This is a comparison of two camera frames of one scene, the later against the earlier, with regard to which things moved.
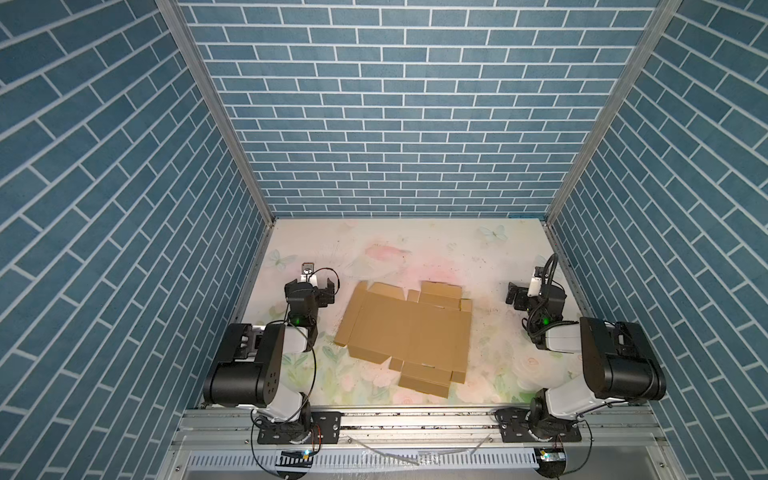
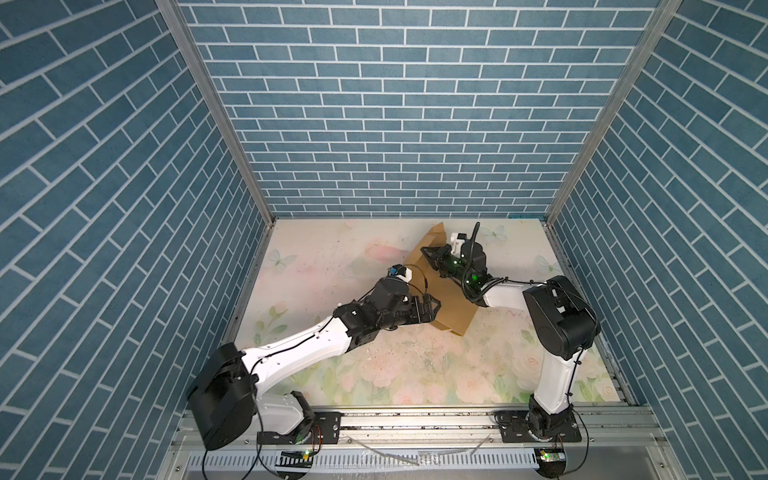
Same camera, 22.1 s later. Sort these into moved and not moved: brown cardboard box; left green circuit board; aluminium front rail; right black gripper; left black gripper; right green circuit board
Moved: left black gripper; brown cardboard box; right black gripper
Not moved: right green circuit board; aluminium front rail; left green circuit board
